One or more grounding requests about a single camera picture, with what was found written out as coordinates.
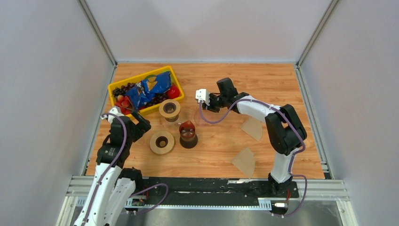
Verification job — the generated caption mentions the wooden dripper ring on table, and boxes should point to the wooden dripper ring on table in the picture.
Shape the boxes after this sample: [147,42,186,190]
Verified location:
[149,130,175,155]

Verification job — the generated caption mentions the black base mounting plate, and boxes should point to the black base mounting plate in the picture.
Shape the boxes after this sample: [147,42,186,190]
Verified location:
[140,177,300,206]

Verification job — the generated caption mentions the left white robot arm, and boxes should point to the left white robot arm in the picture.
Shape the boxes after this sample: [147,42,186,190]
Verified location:
[74,108,151,226]

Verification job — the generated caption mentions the far brown paper filter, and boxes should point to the far brown paper filter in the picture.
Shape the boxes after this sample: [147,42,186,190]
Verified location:
[240,117,263,142]

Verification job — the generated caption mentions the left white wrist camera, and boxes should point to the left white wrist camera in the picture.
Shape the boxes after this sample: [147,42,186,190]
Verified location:
[103,106,124,123]

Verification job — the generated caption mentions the near brown paper filter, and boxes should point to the near brown paper filter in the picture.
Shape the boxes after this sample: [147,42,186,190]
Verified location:
[231,147,255,178]

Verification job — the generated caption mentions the dark grapes bunch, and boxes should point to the dark grapes bunch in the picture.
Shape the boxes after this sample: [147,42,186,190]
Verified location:
[112,83,136,99]

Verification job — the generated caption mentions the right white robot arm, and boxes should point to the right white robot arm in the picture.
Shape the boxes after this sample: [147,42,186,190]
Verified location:
[195,78,307,197]

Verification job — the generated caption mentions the blue chips bag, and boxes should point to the blue chips bag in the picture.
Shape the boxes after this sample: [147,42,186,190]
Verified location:
[126,71,172,110]

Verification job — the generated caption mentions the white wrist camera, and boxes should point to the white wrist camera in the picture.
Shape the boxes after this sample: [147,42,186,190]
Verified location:
[195,89,210,106]
[103,106,124,123]

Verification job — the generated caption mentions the brown paper filter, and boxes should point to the brown paper filter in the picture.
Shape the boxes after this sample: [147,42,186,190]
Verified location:
[240,117,263,142]
[231,147,255,178]

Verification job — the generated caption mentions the brown glass dripper on base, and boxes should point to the brown glass dripper on base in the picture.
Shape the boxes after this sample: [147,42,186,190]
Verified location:
[179,121,198,149]

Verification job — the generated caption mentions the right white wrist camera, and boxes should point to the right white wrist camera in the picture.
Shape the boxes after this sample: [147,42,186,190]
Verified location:
[195,89,210,106]

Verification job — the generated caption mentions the red tomato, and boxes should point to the red tomato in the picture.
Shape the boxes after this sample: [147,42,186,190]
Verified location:
[167,85,180,99]

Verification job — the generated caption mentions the red strawberries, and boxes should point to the red strawberries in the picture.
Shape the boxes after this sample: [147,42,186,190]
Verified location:
[115,95,133,115]

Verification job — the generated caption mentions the yellow plastic basket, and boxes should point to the yellow plastic basket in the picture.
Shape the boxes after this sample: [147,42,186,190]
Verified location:
[108,66,184,117]

